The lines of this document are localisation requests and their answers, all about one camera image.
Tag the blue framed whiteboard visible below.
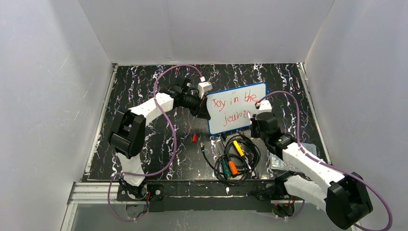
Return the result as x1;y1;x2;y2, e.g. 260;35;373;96
207;82;268;135

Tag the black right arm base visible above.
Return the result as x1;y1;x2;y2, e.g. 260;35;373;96
248;183;306;219

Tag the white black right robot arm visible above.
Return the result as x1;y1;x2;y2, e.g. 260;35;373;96
250;112;373;230

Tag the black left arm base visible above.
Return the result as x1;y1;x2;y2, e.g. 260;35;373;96
116;178;165;222

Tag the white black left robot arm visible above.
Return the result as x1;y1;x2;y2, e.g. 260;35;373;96
107;77;212;187

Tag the clear plastic screw box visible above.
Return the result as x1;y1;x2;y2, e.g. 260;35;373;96
268;143;318;172

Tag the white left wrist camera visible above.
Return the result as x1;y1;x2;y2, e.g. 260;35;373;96
197;77;213;98

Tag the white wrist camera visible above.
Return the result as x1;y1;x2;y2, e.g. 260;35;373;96
255;100;272;114
197;77;213;98

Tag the yellow handled screwdriver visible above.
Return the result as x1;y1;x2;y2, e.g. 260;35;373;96
233;141;252;172

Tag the coiled black cable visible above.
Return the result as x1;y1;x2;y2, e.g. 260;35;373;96
200;134;261;185

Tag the orange handled screwdriver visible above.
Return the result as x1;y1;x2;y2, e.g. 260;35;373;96
221;141;238;177

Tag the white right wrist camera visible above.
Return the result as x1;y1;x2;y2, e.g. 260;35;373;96
255;100;272;114

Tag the green handled screwdriver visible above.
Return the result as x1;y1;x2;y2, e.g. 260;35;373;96
220;151;232;180

